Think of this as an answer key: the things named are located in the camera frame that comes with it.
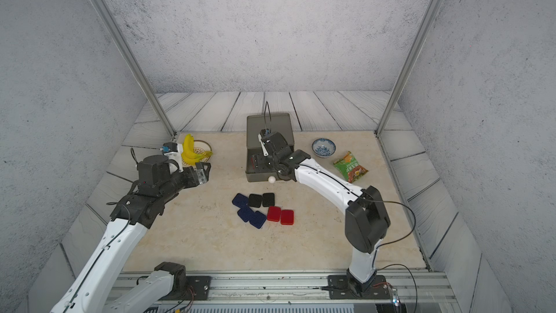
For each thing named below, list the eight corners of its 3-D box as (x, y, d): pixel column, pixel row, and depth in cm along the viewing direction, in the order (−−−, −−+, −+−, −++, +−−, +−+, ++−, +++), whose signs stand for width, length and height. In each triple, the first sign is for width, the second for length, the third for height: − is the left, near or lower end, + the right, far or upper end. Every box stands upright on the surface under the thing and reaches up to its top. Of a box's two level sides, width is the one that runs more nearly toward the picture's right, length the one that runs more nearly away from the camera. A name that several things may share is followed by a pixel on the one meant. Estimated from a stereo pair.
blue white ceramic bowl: (312, 156, 112) (313, 151, 108) (311, 143, 118) (311, 138, 114) (335, 156, 112) (336, 151, 108) (332, 143, 118) (334, 137, 114)
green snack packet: (350, 184, 101) (353, 177, 97) (333, 165, 108) (335, 158, 104) (366, 174, 105) (369, 167, 100) (348, 157, 112) (351, 149, 107)
